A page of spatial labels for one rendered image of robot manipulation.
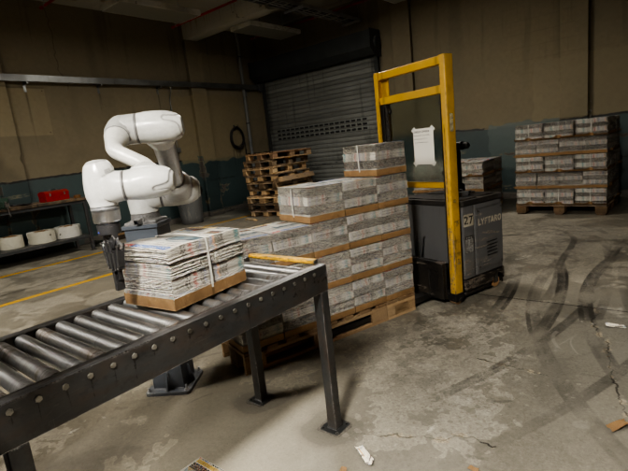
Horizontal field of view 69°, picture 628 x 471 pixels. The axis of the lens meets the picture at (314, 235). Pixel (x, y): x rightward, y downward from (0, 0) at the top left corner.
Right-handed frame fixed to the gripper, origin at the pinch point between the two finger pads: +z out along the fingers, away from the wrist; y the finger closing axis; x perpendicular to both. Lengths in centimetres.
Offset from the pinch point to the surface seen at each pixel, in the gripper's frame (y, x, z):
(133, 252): 2.0, -8.0, -7.7
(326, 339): -29, -74, 48
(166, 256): -16.3, -9.9, -7.1
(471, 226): -22, -272, 36
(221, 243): -13.4, -35.7, -5.4
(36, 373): -16.4, 35.5, 14.3
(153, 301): -5.1, -8.5, 10.1
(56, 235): 657, -228, 63
